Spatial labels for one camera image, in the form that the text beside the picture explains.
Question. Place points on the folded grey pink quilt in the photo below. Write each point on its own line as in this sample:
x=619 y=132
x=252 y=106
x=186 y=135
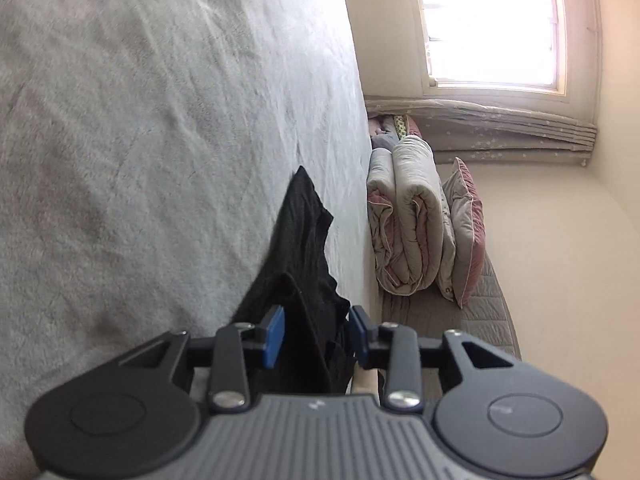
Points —
x=410 y=220

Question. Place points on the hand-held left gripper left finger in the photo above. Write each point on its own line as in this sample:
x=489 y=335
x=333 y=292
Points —
x=275 y=335

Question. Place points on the grey quilted headboard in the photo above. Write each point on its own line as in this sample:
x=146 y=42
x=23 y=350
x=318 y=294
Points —
x=450 y=325

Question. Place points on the folded cream garment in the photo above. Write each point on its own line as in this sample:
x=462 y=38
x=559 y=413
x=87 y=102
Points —
x=365 y=382

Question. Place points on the pink grey pillow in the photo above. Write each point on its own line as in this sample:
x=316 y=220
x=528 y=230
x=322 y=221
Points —
x=470 y=230

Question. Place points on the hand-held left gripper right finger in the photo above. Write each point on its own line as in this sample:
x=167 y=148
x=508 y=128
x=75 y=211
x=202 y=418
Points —
x=359 y=335

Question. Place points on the bedside cloth pile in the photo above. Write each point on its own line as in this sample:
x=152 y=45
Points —
x=387 y=132

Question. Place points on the black shirt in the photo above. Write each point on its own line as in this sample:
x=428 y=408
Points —
x=300 y=240

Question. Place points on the patterned grey curtain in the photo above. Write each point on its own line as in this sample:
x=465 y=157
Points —
x=500 y=135

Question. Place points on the window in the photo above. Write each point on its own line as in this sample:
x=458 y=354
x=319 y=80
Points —
x=490 y=25

